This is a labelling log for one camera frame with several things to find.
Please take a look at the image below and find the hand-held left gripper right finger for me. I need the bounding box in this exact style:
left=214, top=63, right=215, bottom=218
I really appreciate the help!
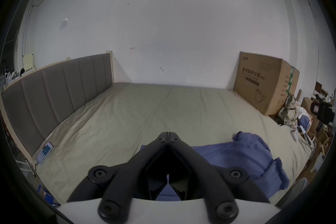
left=168, top=132, right=271, bottom=224

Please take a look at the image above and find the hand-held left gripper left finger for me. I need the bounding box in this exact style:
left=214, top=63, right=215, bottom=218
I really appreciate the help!
left=67, top=132, right=169, bottom=223

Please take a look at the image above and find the blue shirt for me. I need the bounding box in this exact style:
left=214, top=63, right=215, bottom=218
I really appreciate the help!
left=140, top=131, right=290, bottom=197

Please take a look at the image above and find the bed with beige sheet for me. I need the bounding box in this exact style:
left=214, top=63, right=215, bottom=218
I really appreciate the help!
left=35, top=82, right=313, bottom=205

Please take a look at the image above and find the smartphone with lit screen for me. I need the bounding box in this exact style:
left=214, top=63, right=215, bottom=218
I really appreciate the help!
left=36, top=141, right=54, bottom=165

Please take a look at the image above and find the pile of crumpled clothes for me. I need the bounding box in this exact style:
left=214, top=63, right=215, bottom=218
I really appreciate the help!
left=276, top=93, right=313, bottom=134

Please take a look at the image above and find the large brown cardboard carton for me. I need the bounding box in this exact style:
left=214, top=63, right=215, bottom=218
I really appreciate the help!
left=233, top=51, right=300, bottom=116

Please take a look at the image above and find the grey padded headboard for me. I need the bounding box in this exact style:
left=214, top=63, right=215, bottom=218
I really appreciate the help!
left=1, top=51, right=114, bottom=157

